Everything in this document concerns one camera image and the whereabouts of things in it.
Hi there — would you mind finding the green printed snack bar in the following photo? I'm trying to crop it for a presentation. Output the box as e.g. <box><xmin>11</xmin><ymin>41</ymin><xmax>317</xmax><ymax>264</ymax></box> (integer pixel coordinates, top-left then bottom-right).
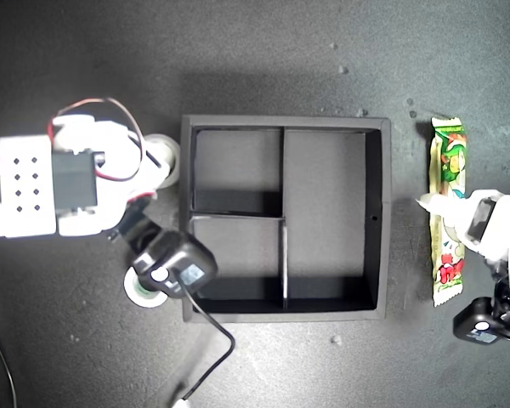
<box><xmin>428</xmin><ymin>116</ymin><xmax>468</xmax><ymax>308</ymax></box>

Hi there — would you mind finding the white tape roll green core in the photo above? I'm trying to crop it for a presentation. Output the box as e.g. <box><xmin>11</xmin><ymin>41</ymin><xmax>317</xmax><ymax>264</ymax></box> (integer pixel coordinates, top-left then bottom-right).
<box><xmin>122</xmin><ymin>267</ymin><xmax>171</xmax><ymax>309</ymax></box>

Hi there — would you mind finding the black tray with wells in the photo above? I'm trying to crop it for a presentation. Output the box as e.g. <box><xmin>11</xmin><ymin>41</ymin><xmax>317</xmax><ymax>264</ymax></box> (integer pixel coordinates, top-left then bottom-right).
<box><xmin>178</xmin><ymin>113</ymin><xmax>393</xmax><ymax>324</ymax></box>

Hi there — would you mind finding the red servo wire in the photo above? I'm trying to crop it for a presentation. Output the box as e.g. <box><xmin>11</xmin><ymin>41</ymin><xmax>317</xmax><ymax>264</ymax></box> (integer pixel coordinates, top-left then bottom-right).
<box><xmin>48</xmin><ymin>97</ymin><xmax>146</xmax><ymax>180</ymax></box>

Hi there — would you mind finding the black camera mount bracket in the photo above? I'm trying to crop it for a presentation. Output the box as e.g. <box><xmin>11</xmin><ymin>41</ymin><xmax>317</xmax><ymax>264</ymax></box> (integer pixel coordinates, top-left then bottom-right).
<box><xmin>109</xmin><ymin>197</ymin><xmax>162</xmax><ymax>256</ymax></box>

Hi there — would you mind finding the small black camera box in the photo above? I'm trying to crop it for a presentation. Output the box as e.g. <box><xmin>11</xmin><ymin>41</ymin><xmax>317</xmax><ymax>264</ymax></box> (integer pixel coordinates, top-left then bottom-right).
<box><xmin>452</xmin><ymin>297</ymin><xmax>510</xmax><ymax>346</ymax></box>
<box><xmin>130</xmin><ymin>229</ymin><xmax>219</xmax><ymax>301</ymax></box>

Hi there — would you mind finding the thin dark cable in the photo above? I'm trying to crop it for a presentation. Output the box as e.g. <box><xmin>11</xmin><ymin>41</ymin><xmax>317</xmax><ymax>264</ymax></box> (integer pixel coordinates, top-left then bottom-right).
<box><xmin>0</xmin><ymin>316</ymin><xmax>18</xmax><ymax>408</ymax></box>

